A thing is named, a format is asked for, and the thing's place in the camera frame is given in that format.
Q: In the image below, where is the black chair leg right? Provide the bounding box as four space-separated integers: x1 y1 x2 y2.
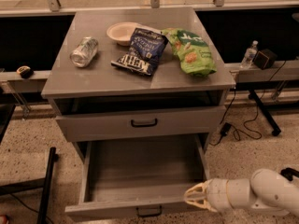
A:
280 168 299 181

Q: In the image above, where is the black power adapter with cable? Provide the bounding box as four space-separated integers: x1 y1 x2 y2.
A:
209 61 286 147

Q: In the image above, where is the grey drawer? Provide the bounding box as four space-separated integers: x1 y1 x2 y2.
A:
65 134 210 222
56 105 225 142

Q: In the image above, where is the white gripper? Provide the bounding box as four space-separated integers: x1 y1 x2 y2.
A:
184 178 251 212

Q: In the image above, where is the small black box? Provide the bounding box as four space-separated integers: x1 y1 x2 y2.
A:
253 49 278 70

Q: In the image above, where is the grey drawer cabinet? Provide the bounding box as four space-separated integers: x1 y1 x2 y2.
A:
42 7 235 155

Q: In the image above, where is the white paper bowl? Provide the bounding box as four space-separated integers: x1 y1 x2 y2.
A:
107 22 138 46

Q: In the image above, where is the black table leg with caster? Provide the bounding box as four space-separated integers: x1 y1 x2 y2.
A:
249 90 281 136

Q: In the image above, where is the clear water bottle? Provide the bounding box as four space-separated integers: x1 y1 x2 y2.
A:
240 40 258 69

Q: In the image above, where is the grey top drawer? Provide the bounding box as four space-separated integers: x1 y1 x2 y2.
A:
56 105 225 142

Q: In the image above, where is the yellow black tape measure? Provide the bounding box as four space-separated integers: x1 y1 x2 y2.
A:
17 65 34 78

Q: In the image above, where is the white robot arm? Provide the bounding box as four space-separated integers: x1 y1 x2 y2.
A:
184 168 299 217

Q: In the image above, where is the green snack bag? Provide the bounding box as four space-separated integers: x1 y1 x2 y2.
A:
162 28 217 77

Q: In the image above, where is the blue Kettle chip bag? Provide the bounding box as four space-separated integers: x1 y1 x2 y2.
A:
111 28 168 76

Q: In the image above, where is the silver soda can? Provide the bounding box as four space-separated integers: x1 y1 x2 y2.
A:
70 36 98 68

